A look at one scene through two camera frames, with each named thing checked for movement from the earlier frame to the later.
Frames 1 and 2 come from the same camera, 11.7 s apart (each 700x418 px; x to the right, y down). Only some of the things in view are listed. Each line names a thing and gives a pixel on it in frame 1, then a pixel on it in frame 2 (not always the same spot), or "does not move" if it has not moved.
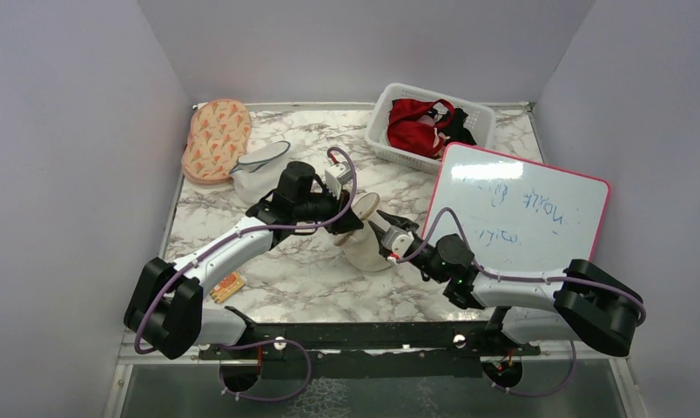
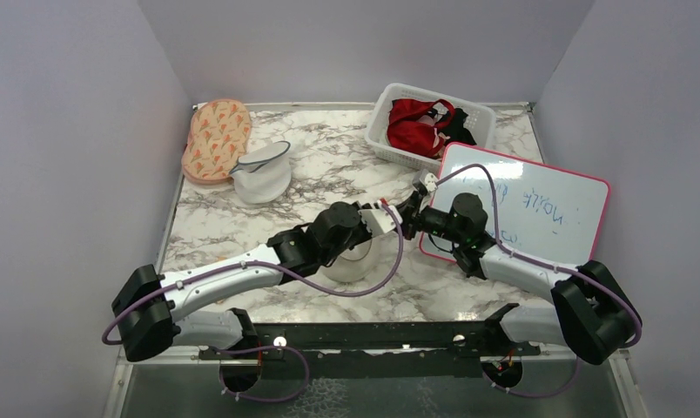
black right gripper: x=400 y=222 -> x=415 y=200
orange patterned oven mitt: x=219 y=133 does not move
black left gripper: x=352 y=221 -> x=366 y=235
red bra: x=415 y=124 does not move
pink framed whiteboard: x=516 y=216 does not move
